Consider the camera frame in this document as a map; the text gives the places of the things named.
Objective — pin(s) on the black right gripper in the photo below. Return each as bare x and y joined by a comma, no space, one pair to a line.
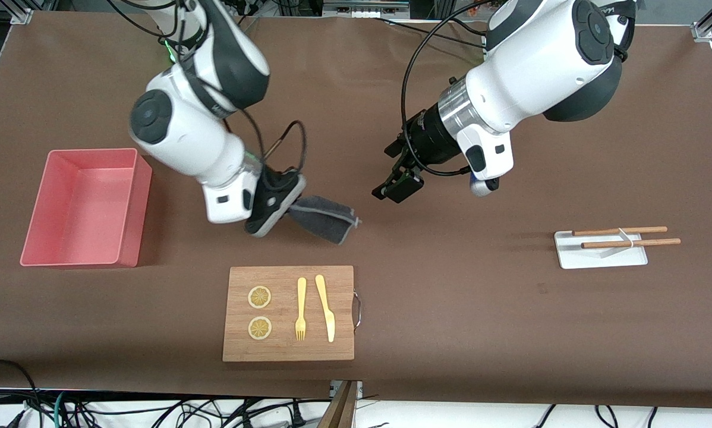
298,198

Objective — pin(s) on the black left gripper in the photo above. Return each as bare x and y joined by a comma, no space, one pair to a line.
430,138

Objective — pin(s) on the grey and pink cloth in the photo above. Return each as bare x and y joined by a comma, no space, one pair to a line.
326,220

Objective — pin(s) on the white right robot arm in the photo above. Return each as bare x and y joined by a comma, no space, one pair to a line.
183,131

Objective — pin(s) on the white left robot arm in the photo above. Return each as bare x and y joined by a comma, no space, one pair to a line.
540,65

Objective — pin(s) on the lemon slice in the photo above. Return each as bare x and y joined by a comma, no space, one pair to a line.
260,297
260,328

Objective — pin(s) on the yellow plastic fork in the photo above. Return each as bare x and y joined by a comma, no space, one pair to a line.
301,297

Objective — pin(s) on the yellow plastic knife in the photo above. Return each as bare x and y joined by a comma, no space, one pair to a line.
326,309

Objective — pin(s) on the wooden cutting board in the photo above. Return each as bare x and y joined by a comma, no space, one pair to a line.
284,351

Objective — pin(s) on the white chopstick rest tray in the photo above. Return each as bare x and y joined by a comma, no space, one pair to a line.
576,258

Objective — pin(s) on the pink plastic bin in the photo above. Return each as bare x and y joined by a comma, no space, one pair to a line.
82,208

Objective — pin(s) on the brown wooden chopstick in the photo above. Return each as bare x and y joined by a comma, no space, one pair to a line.
605,243
599,231

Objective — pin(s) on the wooden beam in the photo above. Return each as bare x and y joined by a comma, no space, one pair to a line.
341,410

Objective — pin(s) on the black power plug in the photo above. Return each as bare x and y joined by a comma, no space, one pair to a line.
298,417

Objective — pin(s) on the white chopstick band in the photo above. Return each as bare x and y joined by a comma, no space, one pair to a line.
628,238

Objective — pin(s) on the metal bracket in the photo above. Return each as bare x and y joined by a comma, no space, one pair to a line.
359,387

